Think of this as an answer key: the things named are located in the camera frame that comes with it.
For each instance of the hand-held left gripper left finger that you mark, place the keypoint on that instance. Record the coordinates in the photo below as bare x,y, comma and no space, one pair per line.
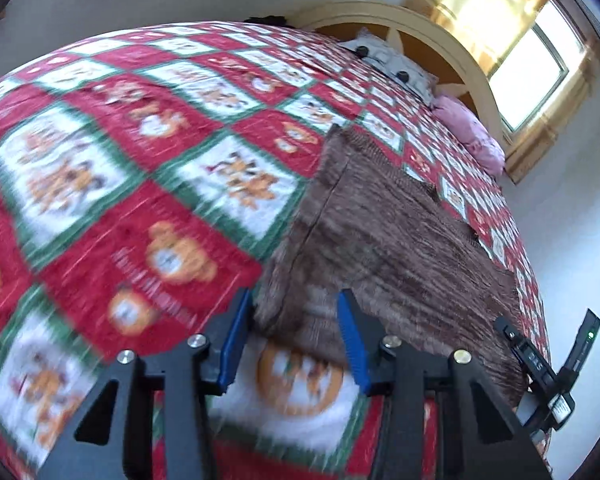
232,355

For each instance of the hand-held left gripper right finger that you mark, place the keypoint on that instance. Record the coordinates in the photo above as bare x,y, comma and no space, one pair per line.
355,350

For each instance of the brown knit sweater sun motifs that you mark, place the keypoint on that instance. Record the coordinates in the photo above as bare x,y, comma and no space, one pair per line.
380,260

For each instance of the red checkered printed blanket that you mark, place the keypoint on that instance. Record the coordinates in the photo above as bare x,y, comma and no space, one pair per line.
130,185

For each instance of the pink pillow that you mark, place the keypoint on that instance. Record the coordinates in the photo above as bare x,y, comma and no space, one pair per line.
472,130

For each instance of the grey patterned pillow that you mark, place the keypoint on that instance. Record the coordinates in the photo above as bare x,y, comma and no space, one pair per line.
395,62

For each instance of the window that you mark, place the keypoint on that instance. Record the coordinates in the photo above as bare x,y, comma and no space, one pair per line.
535,70

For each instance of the cream arched bed headboard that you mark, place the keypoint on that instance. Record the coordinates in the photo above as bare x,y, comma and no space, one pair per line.
430,30

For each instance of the dark cloth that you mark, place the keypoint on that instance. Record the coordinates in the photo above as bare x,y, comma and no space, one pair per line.
267,20

